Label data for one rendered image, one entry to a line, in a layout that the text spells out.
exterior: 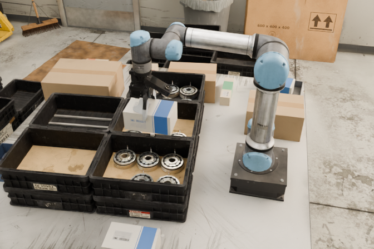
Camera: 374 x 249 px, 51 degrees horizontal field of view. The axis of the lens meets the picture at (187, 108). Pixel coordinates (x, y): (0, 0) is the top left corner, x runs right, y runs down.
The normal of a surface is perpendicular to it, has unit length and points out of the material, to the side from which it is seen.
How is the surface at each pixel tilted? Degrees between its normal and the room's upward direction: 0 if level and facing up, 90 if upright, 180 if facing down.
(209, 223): 0
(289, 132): 90
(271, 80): 83
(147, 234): 0
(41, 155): 0
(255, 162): 99
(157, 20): 90
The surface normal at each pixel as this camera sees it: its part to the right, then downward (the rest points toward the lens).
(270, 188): -0.21, 0.56
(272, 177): -0.04, -0.81
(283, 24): -0.21, 0.37
